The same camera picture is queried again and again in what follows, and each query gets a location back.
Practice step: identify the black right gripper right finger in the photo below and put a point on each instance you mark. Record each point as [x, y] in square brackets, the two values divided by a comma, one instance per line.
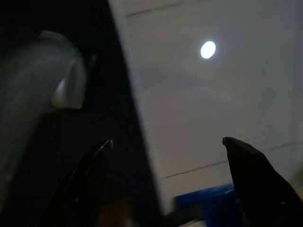
[255, 189]

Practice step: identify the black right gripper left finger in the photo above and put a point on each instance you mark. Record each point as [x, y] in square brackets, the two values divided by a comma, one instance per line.
[85, 189]

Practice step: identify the blue plastic crate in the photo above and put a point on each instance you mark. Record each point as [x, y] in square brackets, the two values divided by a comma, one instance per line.
[203, 196]

